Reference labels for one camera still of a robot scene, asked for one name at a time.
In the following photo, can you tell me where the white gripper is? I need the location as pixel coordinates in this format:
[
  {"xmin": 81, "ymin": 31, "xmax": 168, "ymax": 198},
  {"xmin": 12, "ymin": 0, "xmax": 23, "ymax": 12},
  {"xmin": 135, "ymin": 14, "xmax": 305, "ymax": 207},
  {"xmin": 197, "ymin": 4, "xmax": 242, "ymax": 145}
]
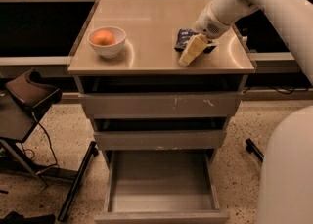
[{"xmin": 179, "ymin": 4, "xmax": 230, "ymax": 67}]

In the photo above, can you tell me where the blue chip bag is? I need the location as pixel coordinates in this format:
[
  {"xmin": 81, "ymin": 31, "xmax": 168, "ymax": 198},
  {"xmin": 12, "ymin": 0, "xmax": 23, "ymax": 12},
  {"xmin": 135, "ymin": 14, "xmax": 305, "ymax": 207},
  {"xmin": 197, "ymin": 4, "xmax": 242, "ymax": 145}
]
[{"xmin": 174, "ymin": 28, "xmax": 217, "ymax": 54}]

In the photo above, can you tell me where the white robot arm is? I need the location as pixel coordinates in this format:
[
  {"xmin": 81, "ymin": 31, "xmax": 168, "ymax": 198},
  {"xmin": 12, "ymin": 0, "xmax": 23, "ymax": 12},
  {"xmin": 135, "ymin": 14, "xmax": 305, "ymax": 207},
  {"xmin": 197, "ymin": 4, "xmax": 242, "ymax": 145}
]
[{"xmin": 193, "ymin": 0, "xmax": 313, "ymax": 224}]

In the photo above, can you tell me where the top drawer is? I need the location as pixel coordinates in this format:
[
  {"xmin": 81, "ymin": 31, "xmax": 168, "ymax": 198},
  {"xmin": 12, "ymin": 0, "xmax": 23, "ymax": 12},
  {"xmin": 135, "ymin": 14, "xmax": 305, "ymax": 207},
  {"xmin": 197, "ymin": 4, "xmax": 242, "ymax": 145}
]
[{"xmin": 79, "ymin": 92, "xmax": 242, "ymax": 119}]

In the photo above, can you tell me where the steel drawer cabinet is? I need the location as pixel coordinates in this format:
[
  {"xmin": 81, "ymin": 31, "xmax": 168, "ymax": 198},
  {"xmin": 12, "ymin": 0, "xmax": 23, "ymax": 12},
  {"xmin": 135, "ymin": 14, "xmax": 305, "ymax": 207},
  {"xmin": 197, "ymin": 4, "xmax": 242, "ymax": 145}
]
[{"xmin": 67, "ymin": 0, "xmax": 256, "ymax": 224}]

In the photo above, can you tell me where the middle drawer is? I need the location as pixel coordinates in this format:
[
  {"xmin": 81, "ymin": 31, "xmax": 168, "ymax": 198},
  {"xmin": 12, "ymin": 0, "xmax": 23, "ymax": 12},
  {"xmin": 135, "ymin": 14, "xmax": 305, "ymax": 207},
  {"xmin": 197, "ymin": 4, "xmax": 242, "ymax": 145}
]
[{"xmin": 94, "ymin": 130, "xmax": 226, "ymax": 151}]

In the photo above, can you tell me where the open bottom drawer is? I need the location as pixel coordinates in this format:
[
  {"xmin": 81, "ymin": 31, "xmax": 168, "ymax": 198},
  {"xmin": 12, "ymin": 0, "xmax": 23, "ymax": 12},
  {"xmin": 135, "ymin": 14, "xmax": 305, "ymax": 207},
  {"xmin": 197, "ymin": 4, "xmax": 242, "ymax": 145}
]
[{"xmin": 94, "ymin": 150, "xmax": 229, "ymax": 224}]

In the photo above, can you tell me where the white ceramic bowl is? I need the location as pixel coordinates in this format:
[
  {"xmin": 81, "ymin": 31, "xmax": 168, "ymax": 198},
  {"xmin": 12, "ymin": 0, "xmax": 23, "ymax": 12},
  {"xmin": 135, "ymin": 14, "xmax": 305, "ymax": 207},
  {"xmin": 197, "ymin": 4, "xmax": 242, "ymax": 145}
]
[{"xmin": 87, "ymin": 26, "xmax": 126, "ymax": 58}]

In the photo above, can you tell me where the orange fruit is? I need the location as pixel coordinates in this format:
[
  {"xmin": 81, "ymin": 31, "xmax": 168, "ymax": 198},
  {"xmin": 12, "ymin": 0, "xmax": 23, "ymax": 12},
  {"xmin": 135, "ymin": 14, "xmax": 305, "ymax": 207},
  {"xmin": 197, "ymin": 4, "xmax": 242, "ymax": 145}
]
[{"xmin": 91, "ymin": 30, "xmax": 115, "ymax": 46}]

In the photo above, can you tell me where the black device on table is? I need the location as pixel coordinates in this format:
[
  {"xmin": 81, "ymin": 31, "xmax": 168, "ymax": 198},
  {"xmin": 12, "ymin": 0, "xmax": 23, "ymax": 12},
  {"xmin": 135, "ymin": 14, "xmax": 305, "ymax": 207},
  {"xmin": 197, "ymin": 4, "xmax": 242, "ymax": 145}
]
[{"xmin": 5, "ymin": 68, "xmax": 62, "ymax": 118}]

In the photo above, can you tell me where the dark side table left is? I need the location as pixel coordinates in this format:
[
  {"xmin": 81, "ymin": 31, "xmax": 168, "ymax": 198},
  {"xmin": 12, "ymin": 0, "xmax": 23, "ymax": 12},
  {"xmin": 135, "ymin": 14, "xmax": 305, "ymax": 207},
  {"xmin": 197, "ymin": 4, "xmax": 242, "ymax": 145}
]
[{"xmin": 0, "ymin": 95, "xmax": 98, "ymax": 222}]

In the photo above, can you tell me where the black cable left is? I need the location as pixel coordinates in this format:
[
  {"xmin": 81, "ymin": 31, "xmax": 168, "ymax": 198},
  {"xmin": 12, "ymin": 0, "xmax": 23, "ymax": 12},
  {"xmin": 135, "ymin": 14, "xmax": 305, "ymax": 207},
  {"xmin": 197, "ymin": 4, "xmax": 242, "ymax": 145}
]
[{"xmin": 19, "ymin": 112, "xmax": 61, "ymax": 177}]

